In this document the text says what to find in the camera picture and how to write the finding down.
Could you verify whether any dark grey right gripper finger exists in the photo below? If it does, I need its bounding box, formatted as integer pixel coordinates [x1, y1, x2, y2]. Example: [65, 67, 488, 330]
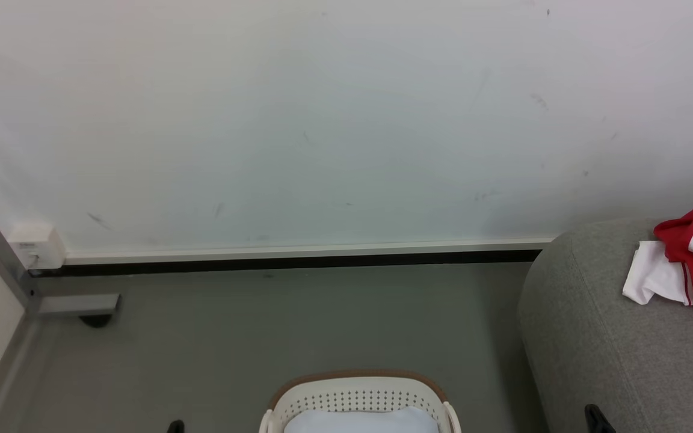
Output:
[585, 404, 616, 433]

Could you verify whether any white perforated laundry basket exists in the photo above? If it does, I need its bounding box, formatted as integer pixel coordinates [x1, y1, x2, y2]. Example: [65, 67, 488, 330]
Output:
[259, 370, 463, 433]

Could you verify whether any grey fabric sofa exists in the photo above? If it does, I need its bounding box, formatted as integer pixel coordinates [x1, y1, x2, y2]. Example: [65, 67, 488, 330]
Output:
[516, 218, 693, 433]

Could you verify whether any white cloth garment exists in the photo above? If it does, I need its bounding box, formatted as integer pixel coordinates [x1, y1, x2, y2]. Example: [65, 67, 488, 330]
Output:
[284, 407, 441, 433]

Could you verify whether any black skirting strip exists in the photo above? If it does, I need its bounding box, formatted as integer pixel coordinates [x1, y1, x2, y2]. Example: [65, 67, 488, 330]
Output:
[31, 250, 543, 278]

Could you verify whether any grey metal frame leg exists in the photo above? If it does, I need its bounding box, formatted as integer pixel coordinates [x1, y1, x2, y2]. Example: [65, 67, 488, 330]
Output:
[0, 188, 122, 319]

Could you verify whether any white wall trim strip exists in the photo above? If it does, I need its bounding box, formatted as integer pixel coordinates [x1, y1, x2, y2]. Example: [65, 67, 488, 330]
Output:
[64, 238, 555, 266]

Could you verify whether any white wall socket box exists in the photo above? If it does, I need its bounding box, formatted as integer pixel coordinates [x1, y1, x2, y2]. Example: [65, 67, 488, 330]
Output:
[8, 223, 67, 270]

